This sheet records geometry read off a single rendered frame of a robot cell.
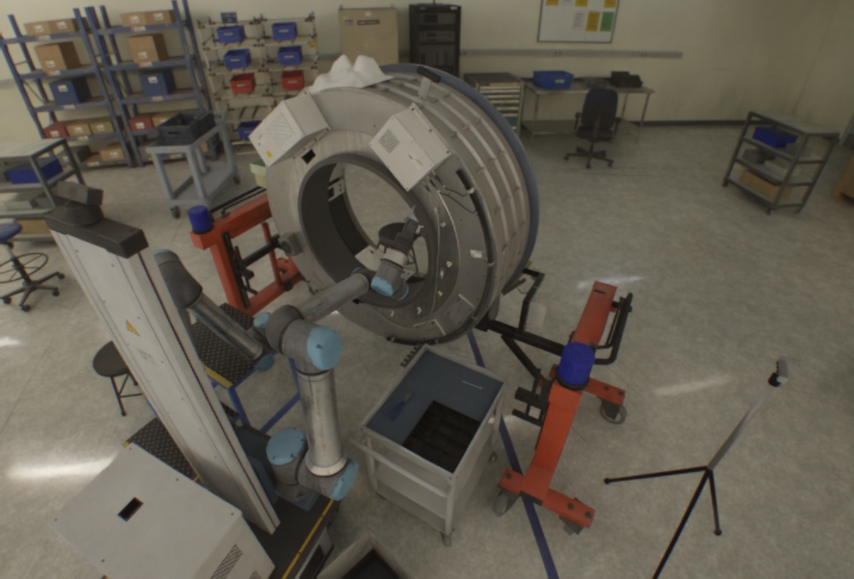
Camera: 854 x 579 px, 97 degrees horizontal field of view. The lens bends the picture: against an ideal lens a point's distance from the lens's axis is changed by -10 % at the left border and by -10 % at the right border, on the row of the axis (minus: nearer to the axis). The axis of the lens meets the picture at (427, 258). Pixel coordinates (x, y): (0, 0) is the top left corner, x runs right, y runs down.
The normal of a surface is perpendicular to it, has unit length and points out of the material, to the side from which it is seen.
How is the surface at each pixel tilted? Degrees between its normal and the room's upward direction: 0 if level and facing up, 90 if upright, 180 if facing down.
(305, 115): 55
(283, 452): 5
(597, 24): 90
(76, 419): 0
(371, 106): 90
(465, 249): 90
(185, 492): 0
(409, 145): 90
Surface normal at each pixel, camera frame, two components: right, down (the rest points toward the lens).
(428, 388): 0.00, -0.83
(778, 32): 0.16, 0.56
